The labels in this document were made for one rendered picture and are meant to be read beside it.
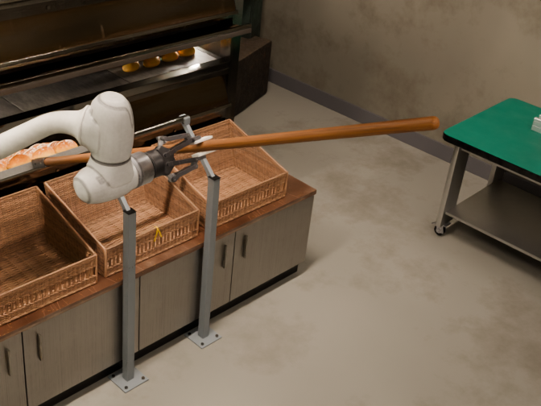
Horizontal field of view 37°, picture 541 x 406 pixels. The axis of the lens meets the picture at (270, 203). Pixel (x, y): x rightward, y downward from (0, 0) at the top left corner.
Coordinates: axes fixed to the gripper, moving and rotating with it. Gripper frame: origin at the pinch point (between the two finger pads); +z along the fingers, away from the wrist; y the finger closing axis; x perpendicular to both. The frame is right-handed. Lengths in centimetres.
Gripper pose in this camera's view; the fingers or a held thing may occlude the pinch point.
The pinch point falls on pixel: (202, 146)
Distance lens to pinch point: 233.4
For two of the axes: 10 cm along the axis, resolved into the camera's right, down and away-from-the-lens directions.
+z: 6.9, -3.1, 6.5
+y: 2.3, 9.5, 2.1
